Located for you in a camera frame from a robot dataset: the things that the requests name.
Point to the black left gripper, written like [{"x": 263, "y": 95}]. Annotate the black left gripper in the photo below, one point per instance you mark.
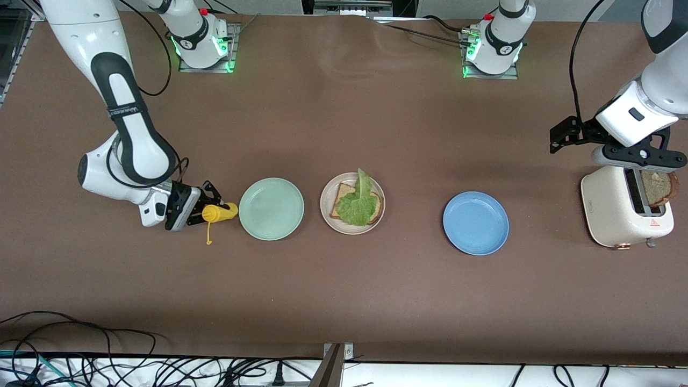
[{"x": 583, "y": 132}]

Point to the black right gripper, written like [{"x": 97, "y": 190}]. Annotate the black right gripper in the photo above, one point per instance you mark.
[{"x": 183, "y": 205}]

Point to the yellow mustard squeeze bottle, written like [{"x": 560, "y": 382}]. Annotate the yellow mustard squeeze bottle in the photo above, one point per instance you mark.
[{"x": 221, "y": 212}]

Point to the brown bread slice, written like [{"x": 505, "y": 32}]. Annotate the brown bread slice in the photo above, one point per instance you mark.
[
  {"x": 337, "y": 204},
  {"x": 661, "y": 188}
]

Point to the green lettuce leaf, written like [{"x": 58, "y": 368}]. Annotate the green lettuce leaf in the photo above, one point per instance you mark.
[{"x": 357, "y": 207}]

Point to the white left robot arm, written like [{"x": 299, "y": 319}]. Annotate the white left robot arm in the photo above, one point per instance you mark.
[{"x": 666, "y": 54}]

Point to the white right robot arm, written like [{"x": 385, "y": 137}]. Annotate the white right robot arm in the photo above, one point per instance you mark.
[{"x": 129, "y": 134}]

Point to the green plate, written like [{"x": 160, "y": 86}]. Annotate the green plate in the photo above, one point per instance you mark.
[{"x": 271, "y": 208}]

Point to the blue plate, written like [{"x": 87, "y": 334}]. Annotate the blue plate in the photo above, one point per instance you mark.
[{"x": 475, "y": 223}]

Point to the beige plate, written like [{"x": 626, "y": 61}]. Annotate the beige plate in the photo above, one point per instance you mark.
[{"x": 352, "y": 230}]

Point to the white toaster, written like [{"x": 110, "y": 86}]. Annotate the white toaster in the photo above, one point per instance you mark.
[{"x": 607, "y": 215}]

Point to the black power plug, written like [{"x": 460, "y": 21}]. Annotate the black power plug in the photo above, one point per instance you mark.
[{"x": 278, "y": 373}]

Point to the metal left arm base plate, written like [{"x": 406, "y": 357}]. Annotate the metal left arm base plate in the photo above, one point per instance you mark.
[{"x": 500, "y": 77}]

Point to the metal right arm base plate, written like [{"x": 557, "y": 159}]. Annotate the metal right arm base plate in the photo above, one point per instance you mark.
[{"x": 207, "y": 70}]

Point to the grey metal bracket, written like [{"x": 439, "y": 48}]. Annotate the grey metal bracket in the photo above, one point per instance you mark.
[{"x": 330, "y": 371}]

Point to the aluminium frame profile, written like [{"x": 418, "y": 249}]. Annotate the aluminium frame profile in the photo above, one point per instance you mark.
[{"x": 21, "y": 59}]

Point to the black device with metal rail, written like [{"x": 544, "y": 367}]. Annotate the black device with metal rail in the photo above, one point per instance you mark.
[{"x": 355, "y": 6}]

